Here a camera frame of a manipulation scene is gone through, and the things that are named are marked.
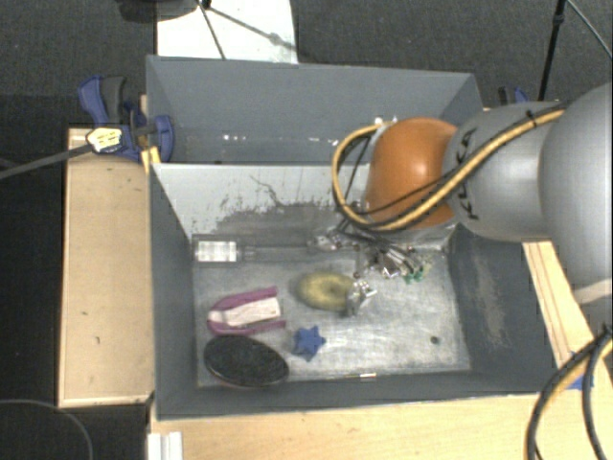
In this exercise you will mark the black oval disc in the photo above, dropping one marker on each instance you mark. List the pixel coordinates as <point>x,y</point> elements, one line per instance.
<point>245,361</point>

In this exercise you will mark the grey metal bin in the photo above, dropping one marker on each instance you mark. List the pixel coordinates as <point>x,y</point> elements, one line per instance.
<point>412,314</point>

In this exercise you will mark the pale wood flat board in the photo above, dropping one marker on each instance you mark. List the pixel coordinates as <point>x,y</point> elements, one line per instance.
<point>105,276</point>

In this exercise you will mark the blue star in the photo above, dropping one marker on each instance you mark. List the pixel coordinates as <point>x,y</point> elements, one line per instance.
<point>309,343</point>

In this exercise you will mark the clear tube with white label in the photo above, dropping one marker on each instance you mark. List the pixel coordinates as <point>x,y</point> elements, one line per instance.
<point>218,251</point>

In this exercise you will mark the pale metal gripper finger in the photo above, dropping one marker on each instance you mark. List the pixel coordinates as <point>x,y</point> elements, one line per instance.
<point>369,292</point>
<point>350,305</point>

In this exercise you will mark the purple and white U-shaped thing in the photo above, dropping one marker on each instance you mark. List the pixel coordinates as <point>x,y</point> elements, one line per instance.
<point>251,312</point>

